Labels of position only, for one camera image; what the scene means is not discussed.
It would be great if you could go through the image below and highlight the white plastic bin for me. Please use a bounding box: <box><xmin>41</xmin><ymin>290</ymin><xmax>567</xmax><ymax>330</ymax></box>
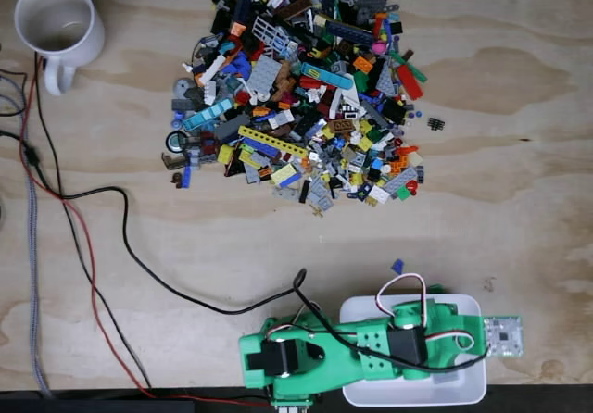
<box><xmin>339</xmin><ymin>294</ymin><xmax>487</xmax><ymax>407</ymax></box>

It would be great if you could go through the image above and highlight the white square Lego plate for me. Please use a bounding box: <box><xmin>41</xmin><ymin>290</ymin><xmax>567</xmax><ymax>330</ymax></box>
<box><xmin>367</xmin><ymin>184</ymin><xmax>392</xmax><ymax>206</ymax></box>

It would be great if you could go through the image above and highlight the yellow and blue Lego brick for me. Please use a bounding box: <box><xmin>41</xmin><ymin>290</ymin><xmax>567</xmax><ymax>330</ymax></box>
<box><xmin>270</xmin><ymin>163</ymin><xmax>300</xmax><ymax>188</ymax></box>

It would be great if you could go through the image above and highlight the grey Lego wedge plate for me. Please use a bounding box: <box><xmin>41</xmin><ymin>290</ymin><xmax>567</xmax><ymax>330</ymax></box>
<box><xmin>374</xmin><ymin>67</ymin><xmax>397</xmax><ymax>97</ymax></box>

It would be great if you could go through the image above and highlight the red Lego plate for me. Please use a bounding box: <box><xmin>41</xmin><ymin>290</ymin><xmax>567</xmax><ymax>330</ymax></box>
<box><xmin>395</xmin><ymin>63</ymin><xmax>424</xmax><ymax>102</ymax></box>

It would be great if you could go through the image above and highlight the long green Lego plate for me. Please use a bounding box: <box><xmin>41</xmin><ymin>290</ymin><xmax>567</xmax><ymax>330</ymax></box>
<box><xmin>388</xmin><ymin>50</ymin><xmax>428</xmax><ymax>83</ymax></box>

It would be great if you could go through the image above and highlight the light blue long Lego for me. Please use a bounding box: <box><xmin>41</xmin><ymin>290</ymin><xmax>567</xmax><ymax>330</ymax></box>
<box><xmin>300</xmin><ymin>62</ymin><xmax>354</xmax><ymax>91</ymax></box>

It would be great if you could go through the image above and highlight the light grey Lego plate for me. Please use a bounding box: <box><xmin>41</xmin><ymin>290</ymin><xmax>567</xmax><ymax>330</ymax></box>
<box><xmin>246</xmin><ymin>55</ymin><xmax>284</xmax><ymax>93</ymax></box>

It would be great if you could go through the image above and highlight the white lattice Lego fence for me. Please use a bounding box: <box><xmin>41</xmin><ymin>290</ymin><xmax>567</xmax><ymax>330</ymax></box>
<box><xmin>252</xmin><ymin>14</ymin><xmax>291</xmax><ymax>58</ymax></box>

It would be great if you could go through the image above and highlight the white long Lego brick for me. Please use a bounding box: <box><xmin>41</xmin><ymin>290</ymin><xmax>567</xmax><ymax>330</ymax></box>
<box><xmin>198</xmin><ymin>56</ymin><xmax>229</xmax><ymax>86</ymax></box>

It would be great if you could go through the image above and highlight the grey round Lego dish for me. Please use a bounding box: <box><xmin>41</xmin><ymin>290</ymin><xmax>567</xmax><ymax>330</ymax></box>
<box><xmin>172</xmin><ymin>77</ymin><xmax>196</xmax><ymax>99</ymax></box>

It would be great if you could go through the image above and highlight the dark brown Lego plate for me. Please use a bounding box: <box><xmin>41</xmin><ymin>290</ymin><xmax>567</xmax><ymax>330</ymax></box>
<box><xmin>272</xmin><ymin>0</ymin><xmax>314</xmax><ymax>21</ymax></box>

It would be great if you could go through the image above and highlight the grey plate with red stud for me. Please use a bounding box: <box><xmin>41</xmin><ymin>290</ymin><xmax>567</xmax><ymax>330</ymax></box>
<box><xmin>384</xmin><ymin>167</ymin><xmax>419</xmax><ymax>199</ymax></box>

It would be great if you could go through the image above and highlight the yellow Technic beam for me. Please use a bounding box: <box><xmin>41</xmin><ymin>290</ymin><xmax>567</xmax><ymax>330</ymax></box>
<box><xmin>237</xmin><ymin>124</ymin><xmax>309</xmax><ymax>160</ymax></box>

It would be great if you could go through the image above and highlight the dark blue long plate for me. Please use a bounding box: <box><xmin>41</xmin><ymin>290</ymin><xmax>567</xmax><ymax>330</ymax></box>
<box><xmin>323</xmin><ymin>19</ymin><xmax>374</xmax><ymax>46</ymax></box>

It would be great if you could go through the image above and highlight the white ceramic mug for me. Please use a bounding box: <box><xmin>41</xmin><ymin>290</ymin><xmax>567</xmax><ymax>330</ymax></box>
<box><xmin>13</xmin><ymin>0</ymin><xmax>107</xmax><ymax>97</ymax></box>

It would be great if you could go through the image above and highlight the white red servo wire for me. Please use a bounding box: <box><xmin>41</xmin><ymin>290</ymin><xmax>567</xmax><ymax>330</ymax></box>
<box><xmin>375</xmin><ymin>272</ymin><xmax>476</xmax><ymax>355</ymax></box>

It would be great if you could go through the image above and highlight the bare camera circuit board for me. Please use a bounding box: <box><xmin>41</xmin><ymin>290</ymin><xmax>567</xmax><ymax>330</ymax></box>
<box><xmin>483</xmin><ymin>314</ymin><xmax>525</xmax><ymax>359</ymax></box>

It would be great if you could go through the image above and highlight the thin black cable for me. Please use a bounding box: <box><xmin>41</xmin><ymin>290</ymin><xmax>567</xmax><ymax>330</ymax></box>
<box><xmin>33</xmin><ymin>51</ymin><xmax>153</xmax><ymax>390</ymax></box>

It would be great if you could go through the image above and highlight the thick black cable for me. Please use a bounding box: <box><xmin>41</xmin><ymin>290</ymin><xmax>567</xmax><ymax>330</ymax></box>
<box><xmin>58</xmin><ymin>186</ymin><xmax>490</xmax><ymax>369</ymax></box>

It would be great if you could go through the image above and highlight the thin red cable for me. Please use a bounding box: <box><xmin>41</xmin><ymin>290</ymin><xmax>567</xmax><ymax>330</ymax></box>
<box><xmin>18</xmin><ymin>54</ymin><xmax>271</xmax><ymax>408</ymax></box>

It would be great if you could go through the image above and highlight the grey braided cable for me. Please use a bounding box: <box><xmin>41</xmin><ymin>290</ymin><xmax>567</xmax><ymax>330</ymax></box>
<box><xmin>23</xmin><ymin>106</ymin><xmax>51</xmax><ymax>398</ymax></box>

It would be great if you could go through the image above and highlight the black wire with connector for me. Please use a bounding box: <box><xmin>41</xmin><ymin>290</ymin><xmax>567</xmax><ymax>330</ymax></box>
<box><xmin>0</xmin><ymin>128</ymin><xmax>44</xmax><ymax>183</ymax></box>

